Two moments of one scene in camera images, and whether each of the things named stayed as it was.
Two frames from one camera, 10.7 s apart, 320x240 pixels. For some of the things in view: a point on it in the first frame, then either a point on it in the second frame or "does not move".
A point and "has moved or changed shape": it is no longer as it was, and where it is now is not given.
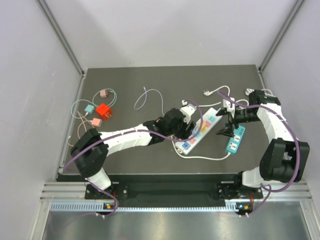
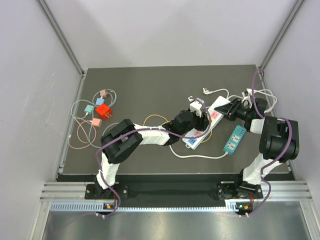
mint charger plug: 89,109 does not move
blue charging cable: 145,99 → 90,131
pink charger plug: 103,93 does not move
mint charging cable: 92,102 does not move
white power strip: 203,125 has moved or changed shape
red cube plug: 104,111 does not move
